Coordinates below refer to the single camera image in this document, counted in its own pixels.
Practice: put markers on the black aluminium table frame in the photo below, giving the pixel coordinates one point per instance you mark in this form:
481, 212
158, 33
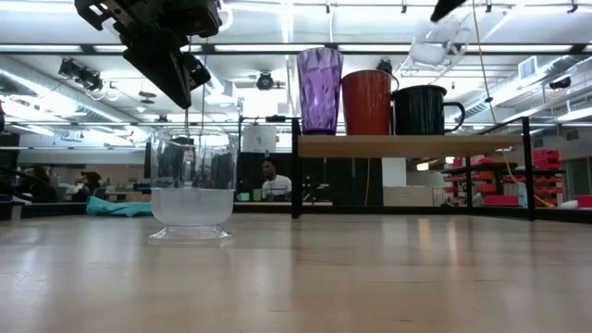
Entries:
370, 210

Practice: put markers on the person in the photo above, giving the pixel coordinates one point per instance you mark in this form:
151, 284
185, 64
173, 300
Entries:
90, 182
277, 185
39, 189

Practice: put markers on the red storage bin rack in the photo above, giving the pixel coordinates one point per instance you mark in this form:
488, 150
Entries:
546, 159

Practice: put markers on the black overhead rig device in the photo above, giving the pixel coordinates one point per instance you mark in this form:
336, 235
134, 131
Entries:
81, 74

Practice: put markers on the wooden shelf black frame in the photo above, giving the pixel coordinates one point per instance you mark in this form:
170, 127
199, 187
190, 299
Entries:
407, 145

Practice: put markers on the silver ventilation duct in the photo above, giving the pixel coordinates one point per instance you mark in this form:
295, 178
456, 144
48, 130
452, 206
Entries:
555, 69
28, 78

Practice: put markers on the black overhead frame bar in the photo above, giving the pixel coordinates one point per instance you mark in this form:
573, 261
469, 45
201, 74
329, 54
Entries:
205, 48

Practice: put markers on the black ceiling-mounted device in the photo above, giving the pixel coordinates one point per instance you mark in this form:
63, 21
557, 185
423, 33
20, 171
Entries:
559, 83

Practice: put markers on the white background box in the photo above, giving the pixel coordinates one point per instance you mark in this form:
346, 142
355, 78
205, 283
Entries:
259, 139

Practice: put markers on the beige cabinet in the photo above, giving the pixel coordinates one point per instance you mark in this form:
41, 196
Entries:
407, 196

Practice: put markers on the clear glass cup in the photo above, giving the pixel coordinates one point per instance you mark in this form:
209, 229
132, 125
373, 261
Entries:
192, 208
430, 53

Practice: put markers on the dark blue mug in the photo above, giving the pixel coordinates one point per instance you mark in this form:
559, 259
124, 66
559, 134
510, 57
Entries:
418, 111

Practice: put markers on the blue cloth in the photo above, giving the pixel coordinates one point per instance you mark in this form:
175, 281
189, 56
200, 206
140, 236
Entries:
115, 208

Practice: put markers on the red storage bin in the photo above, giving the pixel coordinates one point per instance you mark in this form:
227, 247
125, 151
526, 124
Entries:
584, 201

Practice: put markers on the black round ceiling camera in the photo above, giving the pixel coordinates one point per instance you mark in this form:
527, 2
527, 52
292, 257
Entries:
265, 82

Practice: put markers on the purple faceted plastic tumbler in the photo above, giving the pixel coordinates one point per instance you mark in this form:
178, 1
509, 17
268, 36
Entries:
319, 92

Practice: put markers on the orange mug white inside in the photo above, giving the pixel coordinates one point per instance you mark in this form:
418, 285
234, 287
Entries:
367, 104

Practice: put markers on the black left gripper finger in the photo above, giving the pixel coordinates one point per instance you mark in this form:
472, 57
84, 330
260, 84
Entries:
162, 65
196, 71

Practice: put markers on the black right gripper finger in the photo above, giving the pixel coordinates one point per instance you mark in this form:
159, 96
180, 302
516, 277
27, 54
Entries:
446, 7

